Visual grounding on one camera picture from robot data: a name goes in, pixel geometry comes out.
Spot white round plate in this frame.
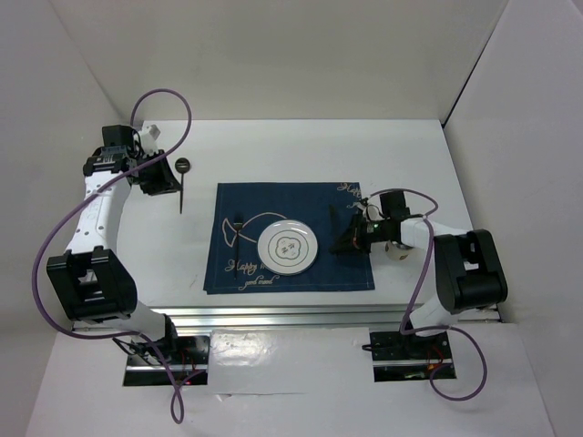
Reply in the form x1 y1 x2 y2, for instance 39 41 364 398
257 219 319 276

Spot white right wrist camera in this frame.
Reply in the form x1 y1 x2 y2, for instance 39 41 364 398
358 198 381 221

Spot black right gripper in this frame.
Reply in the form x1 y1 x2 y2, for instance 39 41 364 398
329 210 390 256

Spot black fork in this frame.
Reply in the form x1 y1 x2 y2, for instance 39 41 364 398
233 212 244 279

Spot black spoon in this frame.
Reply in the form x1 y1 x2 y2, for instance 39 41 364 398
175 158 192 214

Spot navy fish placemat cloth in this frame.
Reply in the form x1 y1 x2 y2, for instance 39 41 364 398
203 182 374 295

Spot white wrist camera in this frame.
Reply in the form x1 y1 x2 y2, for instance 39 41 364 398
358 198 381 221
138 124 160 155

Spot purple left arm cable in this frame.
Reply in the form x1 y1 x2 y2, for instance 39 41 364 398
31 88 206 424

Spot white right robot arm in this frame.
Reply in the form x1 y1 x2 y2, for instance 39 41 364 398
330 188 508 357

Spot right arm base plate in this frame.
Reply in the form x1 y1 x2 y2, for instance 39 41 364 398
362 331 456 382

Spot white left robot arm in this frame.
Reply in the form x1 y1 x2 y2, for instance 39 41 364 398
46 125 181 363

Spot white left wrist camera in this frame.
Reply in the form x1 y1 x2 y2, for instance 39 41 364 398
138 124 160 155

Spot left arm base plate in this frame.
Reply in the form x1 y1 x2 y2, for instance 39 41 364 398
117 335 210 387

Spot black table knife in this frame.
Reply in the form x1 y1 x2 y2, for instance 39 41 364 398
328 204 341 246

